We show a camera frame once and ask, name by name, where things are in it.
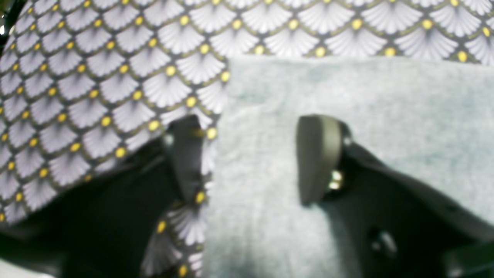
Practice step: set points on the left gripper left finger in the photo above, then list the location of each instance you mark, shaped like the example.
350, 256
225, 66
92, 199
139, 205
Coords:
168, 167

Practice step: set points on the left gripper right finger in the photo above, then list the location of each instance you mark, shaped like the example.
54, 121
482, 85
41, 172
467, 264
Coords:
378, 205

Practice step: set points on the light grey T-shirt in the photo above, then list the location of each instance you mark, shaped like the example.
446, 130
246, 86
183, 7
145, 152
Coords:
430, 120

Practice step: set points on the fan-patterned purple table cloth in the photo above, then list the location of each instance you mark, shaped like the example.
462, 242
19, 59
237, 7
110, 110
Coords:
86, 82

